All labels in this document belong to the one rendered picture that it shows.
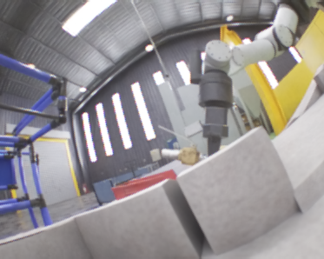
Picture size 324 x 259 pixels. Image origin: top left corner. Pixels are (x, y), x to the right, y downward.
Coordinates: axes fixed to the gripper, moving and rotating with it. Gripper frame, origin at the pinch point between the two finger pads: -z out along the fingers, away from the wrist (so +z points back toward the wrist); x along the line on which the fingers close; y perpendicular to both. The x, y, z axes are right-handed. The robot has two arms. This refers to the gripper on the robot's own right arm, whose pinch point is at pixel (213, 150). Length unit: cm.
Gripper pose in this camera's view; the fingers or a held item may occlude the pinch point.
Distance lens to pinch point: 34.4
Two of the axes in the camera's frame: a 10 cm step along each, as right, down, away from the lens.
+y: 9.5, 0.7, -3.1
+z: 1.0, -9.9, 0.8
